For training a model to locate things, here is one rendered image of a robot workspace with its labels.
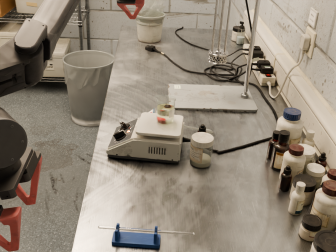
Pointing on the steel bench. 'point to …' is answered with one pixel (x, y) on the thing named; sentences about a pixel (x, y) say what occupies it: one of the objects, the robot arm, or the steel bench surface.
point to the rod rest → (136, 239)
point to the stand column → (251, 49)
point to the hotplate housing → (149, 148)
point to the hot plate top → (173, 131)
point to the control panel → (124, 132)
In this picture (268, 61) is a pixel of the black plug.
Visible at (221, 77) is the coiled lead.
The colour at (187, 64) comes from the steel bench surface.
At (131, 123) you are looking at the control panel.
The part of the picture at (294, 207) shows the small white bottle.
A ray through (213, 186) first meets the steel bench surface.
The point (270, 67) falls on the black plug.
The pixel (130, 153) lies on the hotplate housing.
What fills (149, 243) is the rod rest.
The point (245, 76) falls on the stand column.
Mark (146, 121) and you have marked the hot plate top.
